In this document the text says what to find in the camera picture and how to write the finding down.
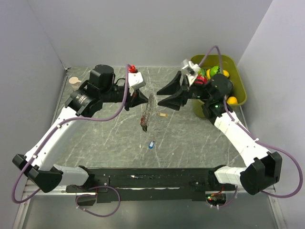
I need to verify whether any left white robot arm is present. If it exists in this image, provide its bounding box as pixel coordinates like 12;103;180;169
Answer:
12;64;148;193

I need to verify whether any yellow banana toy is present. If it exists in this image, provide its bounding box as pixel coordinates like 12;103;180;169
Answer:
226;96;238;105

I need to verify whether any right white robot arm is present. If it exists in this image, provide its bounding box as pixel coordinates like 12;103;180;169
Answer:
157;71;282;195

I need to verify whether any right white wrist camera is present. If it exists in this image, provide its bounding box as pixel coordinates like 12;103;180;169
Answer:
181;59;201;86

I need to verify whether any olive green plastic bin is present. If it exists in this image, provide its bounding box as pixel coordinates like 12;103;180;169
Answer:
192;54;247;118

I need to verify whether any green lime toy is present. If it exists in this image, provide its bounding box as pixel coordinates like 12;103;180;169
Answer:
198;68;207;75

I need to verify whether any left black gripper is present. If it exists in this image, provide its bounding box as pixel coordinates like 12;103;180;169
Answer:
101;85;148;111

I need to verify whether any red dragon fruit toy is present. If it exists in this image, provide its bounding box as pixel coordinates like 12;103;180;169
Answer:
194;74;208;84

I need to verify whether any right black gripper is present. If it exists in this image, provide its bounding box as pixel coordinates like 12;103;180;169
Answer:
156;71;212;111

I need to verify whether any blue tagged key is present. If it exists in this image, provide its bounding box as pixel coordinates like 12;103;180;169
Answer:
148;139;156;149

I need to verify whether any red tagged key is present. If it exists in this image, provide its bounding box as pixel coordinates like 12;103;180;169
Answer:
140;116;146;125

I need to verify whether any grey bottle with beige cap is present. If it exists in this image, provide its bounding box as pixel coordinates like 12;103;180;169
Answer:
69;76;81;91

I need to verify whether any black mounting base plate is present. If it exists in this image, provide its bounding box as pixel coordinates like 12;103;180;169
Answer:
65;166;239;204

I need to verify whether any green watermelon toy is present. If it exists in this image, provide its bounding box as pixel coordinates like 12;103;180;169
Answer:
209;65;223;78

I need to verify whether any yellow lemon toy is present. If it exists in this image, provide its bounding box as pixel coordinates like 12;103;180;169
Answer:
223;70;230;78

